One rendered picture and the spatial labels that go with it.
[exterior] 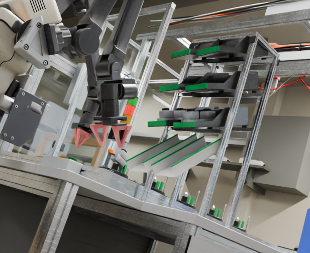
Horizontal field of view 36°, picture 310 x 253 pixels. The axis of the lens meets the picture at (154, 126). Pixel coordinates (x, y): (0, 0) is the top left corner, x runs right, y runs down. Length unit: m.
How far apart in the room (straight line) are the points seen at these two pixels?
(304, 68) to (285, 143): 2.84
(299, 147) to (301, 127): 0.26
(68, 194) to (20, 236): 1.43
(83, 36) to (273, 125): 4.75
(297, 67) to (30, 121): 2.00
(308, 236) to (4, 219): 1.57
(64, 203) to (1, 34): 0.51
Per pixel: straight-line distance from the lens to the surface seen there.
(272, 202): 6.02
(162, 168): 1.81
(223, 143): 1.79
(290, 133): 5.83
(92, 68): 2.00
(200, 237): 1.45
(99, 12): 1.49
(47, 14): 1.55
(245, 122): 1.92
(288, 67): 3.12
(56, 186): 1.40
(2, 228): 2.73
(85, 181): 1.38
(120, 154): 2.10
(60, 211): 1.37
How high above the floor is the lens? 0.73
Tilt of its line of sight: 14 degrees up
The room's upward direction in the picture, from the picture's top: 19 degrees clockwise
